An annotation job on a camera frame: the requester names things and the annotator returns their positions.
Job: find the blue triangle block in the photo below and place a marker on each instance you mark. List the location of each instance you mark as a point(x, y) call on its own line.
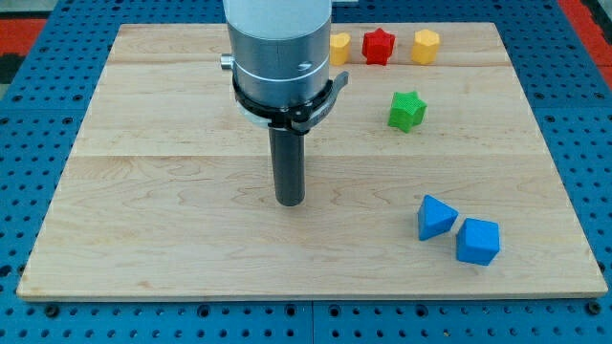
point(434, 218)

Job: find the yellow hexagon block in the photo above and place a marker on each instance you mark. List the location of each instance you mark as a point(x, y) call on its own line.
point(425, 46)

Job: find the red star block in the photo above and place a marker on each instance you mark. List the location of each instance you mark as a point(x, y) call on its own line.
point(377, 46)

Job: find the green star block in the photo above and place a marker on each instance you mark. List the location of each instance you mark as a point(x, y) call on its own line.
point(406, 111)

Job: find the blue cube block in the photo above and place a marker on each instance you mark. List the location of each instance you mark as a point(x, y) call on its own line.
point(477, 241)

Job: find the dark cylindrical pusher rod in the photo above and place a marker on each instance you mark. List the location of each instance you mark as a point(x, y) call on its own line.
point(287, 152)

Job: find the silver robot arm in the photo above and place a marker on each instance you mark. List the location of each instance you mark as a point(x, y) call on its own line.
point(280, 48)

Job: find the wooden board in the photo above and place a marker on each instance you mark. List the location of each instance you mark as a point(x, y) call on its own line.
point(168, 192)

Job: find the yellow heart block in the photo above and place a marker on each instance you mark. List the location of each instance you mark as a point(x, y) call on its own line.
point(340, 48)

